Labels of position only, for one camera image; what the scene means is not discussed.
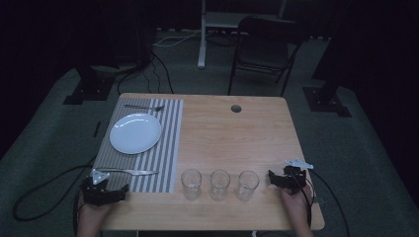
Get person's right hand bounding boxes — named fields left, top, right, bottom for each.
left=280, top=185, right=314, bottom=222

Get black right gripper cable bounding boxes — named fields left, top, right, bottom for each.
left=295, top=168, right=352, bottom=237

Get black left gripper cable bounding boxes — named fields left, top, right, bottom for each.
left=12, top=157, right=97, bottom=237

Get silver table knife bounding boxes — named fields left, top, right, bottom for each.
left=95, top=168, right=160, bottom=177

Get grey striped placemat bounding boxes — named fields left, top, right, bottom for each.
left=92, top=97, right=185, bottom=195

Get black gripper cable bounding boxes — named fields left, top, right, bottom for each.
left=12, top=157, right=97, bottom=237
left=295, top=168, right=352, bottom=237

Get clear drinking glass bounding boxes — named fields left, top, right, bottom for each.
left=235, top=169, right=261, bottom=202
left=180, top=168, right=203, bottom=201
left=209, top=169, right=231, bottom=202

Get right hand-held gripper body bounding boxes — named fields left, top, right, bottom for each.
left=282, top=158, right=314, bottom=196

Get white metal desk frame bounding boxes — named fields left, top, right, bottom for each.
left=197, top=0, right=289, bottom=69

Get black floor cables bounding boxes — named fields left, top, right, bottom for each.
left=116, top=51, right=175, bottom=97

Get silver fork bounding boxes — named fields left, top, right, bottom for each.
left=124, top=104, right=166, bottom=113

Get black folding chair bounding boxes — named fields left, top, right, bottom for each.
left=227, top=15, right=307, bottom=97

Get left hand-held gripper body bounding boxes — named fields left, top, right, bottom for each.
left=81, top=169, right=124, bottom=207

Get white round plate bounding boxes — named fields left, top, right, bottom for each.
left=109, top=113, right=163, bottom=155

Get person's left hand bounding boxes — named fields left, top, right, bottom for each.
left=77, top=196, right=115, bottom=228

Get white floor cable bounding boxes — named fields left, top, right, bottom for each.
left=152, top=29, right=203, bottom=48

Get black stand base plate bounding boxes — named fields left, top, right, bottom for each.
left=62, top=65, right=117, bottom=107
left=301, top=86, right=353, bottom=119

